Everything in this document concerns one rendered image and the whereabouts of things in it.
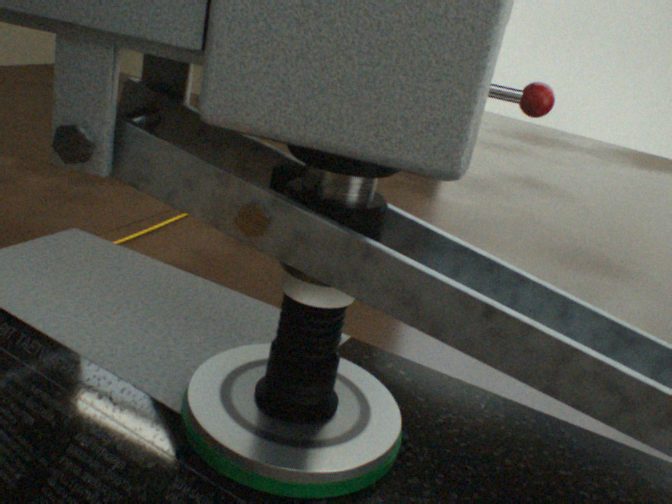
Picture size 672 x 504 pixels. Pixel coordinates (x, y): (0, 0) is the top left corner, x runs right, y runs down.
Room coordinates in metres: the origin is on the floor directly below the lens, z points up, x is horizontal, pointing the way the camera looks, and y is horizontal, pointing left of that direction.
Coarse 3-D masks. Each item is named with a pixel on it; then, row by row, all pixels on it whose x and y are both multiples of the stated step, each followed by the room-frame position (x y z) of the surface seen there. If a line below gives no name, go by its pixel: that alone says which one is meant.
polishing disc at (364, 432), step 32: (224, 352) 0.65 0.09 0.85; (256, 352) 0.66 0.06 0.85; (192, 384) 0.58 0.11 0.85; (224, 384) 0.59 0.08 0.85; (352, 384) 0.64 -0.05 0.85; (192, 416) 0.54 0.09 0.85; (224, 416) 0.54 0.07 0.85; (256, 416) 0.55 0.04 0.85; (352, 416) 0.58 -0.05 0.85; (384, 416) 0.59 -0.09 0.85; (224, 448) 0.50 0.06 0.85; (256, 448) 0.51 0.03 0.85; (288, 448) 0.51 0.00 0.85; (320, 448) 0.52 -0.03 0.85; (352, 448) 0.53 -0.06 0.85; (384, 448) 0.54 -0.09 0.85; (288, 480) 0.49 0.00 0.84; (320, 480) 0.49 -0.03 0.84
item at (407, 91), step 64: (256, 0) 0.49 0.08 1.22; (320, 0) 0.49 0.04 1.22; (384, 0) 0.48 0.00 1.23; (448, 0) 0.48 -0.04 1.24; (512, 0) 0.48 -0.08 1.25; (256, 64) 0.49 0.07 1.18; (320, 64) 0.48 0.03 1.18; (384, 64) 0.48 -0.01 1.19; (448, 64) 0.47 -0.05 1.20; (256, 128) 0.49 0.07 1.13; (320, 128) 0.48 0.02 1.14; (384, 128) 0.48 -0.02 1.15; (448, 128) 0.47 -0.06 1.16
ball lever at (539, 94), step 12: (492, 84) 0.64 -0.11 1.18; (504, 84) 0.65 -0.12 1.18; (528, 84) 0.64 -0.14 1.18; (540, 84) 0.64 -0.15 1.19; (492, 96) 0.64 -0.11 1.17; (504, 96) 0.64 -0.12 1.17; (516, 96) 0.64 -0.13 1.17; (528, 96) 0.63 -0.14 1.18; (540, 96) 0.63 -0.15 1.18; (552, 96) 0.63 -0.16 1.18; (528, 108) 0.63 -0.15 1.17; (540, 108) 0.63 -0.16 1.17
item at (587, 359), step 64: (64, 128) 0.52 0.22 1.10; (128, 128) 0.55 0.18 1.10; (192, 128) 0.66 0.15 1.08; (192, 192) 0.55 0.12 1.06; (256, 192) 0.54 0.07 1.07; (320, 256) 0.53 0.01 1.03; (384, 256) 0.53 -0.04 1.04; (448, 256) 0.63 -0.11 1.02; (448, 320) 0.52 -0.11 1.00; (512, 320) 0.51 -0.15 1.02; (576, 320) 0.61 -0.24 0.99; (576, 384) 0.50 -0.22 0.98; (640, 384) 0.50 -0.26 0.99
